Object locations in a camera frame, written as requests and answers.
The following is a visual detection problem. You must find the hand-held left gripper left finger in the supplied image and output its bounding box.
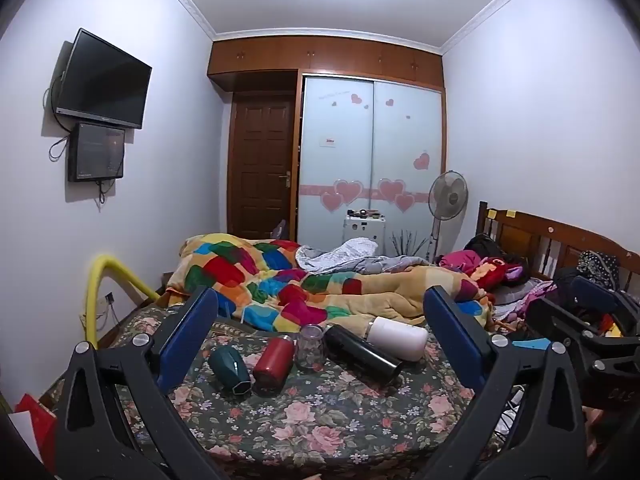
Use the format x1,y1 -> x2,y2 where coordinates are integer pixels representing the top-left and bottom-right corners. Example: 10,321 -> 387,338
54,285 -> 236,480

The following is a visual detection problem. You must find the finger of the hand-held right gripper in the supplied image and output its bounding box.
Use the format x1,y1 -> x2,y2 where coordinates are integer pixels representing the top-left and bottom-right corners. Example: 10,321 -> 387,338
525,297 -> 640,377
572,275 -> 640,322

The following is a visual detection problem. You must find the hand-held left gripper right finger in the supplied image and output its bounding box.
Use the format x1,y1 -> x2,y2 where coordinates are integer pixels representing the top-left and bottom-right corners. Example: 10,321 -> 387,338
422,285 -> 592,480

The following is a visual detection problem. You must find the dark green faceted cup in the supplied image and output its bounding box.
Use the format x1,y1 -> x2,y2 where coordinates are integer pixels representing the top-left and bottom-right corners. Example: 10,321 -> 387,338
208,345 -> 252,395

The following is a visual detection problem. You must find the red metal cup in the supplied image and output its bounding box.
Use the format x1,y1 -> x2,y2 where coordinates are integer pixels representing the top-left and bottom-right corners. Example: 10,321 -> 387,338
252,335 -> 295,387

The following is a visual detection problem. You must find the clear glass cup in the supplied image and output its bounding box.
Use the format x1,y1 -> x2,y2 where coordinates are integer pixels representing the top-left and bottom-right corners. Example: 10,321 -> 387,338
296,324 -> 327,371

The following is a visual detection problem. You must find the person's right hand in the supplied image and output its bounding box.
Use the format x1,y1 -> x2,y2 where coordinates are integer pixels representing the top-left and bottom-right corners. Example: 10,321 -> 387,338
585,406 -> 640,461

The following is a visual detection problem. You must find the black dotted bag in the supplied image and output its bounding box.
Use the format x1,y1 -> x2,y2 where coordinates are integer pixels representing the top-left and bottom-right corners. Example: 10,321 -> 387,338
577,251 -> 622,287

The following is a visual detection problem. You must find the white insulated bottle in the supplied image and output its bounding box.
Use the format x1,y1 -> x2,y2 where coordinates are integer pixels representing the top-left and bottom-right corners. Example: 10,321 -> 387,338
364,316 -> 430,362

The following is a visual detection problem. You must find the pile of pink clothes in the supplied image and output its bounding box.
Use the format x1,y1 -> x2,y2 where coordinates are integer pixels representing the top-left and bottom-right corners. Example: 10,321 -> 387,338
470,257 -> 527,289

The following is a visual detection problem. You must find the pink clothing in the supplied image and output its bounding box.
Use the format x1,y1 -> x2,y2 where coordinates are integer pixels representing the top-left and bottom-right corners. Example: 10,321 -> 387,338
440,250 -> 484,274

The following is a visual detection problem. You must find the wooden headboard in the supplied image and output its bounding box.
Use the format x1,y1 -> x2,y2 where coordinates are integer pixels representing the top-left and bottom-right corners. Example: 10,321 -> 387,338
475,201 -> 640,292

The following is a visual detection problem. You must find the colourful patchwork blanket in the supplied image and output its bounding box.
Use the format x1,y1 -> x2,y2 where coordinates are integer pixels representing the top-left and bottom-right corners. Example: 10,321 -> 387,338
165,233 -> 493,333

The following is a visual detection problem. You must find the black backpack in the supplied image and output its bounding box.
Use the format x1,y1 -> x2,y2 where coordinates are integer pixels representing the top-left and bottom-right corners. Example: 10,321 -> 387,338
465,233 -> 509,261

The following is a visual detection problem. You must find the black insulated bottle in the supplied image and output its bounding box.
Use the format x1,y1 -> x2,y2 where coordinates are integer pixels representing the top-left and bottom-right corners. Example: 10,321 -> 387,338
324,324 -> 404,383

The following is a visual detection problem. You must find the yellow padded tube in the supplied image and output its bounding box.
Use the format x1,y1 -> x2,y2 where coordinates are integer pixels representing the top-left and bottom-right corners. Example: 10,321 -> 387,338
86,255 -> 160,350

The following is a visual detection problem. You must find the bundle of dark sticks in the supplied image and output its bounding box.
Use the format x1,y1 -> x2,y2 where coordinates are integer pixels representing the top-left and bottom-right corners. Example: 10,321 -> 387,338
390,230 -> 432,259

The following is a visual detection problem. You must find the small white cabinet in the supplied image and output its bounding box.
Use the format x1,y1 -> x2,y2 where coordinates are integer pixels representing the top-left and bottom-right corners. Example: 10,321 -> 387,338
343,209 -> 387,257

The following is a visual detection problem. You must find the grey bed sheet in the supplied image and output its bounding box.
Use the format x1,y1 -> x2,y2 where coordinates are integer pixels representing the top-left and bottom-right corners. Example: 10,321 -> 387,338
295,237 -> 432,276

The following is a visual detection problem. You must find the standing electric fan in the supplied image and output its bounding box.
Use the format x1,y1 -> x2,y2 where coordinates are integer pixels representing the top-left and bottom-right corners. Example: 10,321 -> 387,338
425,171 -> 469,264

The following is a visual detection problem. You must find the floral bed cover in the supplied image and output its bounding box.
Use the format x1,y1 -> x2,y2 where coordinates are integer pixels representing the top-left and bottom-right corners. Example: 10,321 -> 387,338
42,305 -> 507,480

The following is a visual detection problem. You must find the red paper bag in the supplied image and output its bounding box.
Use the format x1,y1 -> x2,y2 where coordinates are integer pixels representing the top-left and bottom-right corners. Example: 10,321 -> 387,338
15,394 -> 59,461

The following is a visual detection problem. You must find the brown wooden door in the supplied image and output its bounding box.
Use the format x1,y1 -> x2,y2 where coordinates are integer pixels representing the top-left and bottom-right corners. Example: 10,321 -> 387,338
227,95 -> 297,239

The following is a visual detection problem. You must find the sliding wardrobe with heart stickers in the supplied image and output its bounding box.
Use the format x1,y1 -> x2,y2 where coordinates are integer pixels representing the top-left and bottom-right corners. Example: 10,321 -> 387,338
297,74 -> 446,261

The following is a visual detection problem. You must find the wooden overhead cabinet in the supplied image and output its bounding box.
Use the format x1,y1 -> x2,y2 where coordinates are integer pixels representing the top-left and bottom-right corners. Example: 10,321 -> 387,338
207,36 -> 446,93

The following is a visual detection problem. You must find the small wall monitor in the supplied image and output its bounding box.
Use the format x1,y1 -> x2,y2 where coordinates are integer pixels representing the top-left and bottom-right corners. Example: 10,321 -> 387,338
67,122 -> 126,183

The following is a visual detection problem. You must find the black television cable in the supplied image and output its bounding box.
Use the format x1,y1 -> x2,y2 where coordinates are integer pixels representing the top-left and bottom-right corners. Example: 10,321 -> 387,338
48,132 -> 71,161

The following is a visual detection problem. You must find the large wall television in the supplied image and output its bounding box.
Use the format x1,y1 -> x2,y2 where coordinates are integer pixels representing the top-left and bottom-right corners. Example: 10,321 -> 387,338
54,28 -> 153,130

